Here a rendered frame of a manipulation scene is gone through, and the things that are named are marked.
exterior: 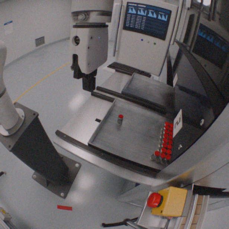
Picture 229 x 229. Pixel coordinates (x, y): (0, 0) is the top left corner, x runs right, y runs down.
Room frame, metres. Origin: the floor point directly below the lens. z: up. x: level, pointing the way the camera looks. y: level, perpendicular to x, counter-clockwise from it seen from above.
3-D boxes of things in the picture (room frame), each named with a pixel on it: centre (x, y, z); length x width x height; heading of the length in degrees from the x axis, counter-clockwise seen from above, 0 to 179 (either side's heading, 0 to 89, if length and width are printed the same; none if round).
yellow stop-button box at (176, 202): (0.00, -0.17, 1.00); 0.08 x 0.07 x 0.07; 74
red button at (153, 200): (0.01, -0.13, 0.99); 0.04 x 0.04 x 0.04; 74
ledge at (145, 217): (-0.02, -0.21, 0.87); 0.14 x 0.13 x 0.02; 74
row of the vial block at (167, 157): (0.25, -0.23, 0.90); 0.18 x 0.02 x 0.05; 165
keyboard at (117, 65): (1.03, -0.07, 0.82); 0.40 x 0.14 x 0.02; 69
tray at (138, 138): (0.28, -0.12, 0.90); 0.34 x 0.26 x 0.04; 75
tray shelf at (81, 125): (0.46, -0.10, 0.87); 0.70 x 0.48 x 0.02; 164
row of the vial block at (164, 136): (0.25, -0.21, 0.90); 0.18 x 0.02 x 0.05; 165
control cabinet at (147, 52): (1.21, -0.16, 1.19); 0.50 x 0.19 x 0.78; 69
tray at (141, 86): (0.60, -0.21, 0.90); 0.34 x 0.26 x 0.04; 74
